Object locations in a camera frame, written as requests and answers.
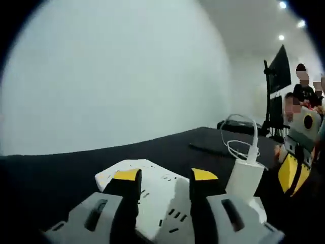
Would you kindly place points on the person's teal clothing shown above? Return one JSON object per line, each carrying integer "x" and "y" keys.
{"x": 321, "y": 137}

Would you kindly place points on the black side desk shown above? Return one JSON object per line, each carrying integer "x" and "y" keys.
{"x": 238, "y": 125}

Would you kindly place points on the white charger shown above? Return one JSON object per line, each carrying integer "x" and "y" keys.
{"x": 245, "y": 180}

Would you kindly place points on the black tablecloth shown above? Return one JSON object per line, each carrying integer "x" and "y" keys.
{"x": 63, "y": 178}

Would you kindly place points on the white power strip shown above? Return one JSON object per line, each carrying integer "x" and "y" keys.
{"x": 160, "y": 188}

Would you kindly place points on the large black monitor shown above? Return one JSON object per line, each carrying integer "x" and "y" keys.
{"x": 280, "y": 71}

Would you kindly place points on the ceiling light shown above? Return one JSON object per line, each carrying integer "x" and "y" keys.
{"x": 281, "y": 37}
{"x": 282, "y": 4}
{"x": 301, "y": 23}

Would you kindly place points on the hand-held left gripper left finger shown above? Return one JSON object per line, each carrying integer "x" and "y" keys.
{"x": 86, "y": 218}

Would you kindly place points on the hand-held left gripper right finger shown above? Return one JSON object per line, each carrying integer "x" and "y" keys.
{"x": 221, "y": 223}

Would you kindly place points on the small black monitor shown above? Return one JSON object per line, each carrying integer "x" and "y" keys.
{"x": 276, "y": 111}

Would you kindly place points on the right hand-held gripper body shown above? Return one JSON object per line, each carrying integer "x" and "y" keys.
{"x": 303, "y": 132}

